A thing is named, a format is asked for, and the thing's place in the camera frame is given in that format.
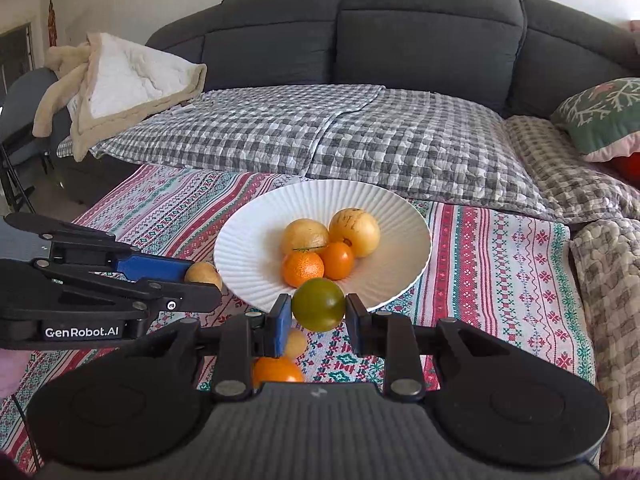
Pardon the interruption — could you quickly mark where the grey chair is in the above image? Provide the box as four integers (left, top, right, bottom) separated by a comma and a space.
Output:
0, 67, 58, 213

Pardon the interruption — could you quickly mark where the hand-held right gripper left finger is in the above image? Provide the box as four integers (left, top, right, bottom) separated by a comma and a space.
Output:
132, 294, 292, 402

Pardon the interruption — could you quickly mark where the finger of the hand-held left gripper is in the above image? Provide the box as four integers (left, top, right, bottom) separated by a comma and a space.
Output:
32, 259, 222, 318
5, 212, 193, 281

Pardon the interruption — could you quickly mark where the large yellow round fruit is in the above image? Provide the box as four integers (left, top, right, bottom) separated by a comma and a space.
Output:
328, 208, 381, 259
281, 218, 331, 256

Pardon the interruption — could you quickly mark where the thin black cable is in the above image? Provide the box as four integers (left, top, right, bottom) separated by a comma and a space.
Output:
11, 394, 42, 472

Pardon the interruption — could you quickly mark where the green snowflake print pillow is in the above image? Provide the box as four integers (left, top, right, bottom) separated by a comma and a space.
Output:
551, 77, 640, 163

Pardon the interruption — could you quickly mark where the grey white checked quilt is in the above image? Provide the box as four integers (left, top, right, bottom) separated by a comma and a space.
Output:
56, 84, 543, 211

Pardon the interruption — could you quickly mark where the red green patterned tablecloth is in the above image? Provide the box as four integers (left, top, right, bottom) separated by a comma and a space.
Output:
0, 164, 596, 473

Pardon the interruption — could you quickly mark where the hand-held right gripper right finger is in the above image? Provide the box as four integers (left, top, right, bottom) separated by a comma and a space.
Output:
346, 294, 501, 401

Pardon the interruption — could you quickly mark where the orange tangerine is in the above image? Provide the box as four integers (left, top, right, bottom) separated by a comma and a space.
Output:
282, 251, 326, 288

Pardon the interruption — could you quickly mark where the cream fleece blanket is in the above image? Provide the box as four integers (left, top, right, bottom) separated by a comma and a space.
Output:
32, 32, 208, 163

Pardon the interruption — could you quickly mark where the orange plush cushion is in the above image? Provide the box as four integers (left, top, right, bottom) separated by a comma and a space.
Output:
607, 152, 640, 183

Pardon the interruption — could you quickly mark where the dark grey sofa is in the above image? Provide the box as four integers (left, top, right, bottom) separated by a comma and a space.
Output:
55, 0, 640, 206

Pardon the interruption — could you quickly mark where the small tan oval fruit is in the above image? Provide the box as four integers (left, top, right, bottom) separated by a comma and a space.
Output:
184, 261, 224, 292
284, 329, 308, 360

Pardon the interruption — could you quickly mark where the white ribbed plate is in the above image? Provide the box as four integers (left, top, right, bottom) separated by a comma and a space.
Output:
213, 180, 432, 313

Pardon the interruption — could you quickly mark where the beige checked quilt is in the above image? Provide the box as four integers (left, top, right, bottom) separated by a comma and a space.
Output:
505, 115, 640, 223

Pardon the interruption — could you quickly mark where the dark green orange tomato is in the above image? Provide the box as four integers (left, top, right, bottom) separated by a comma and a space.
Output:
291, 278, 347, 332

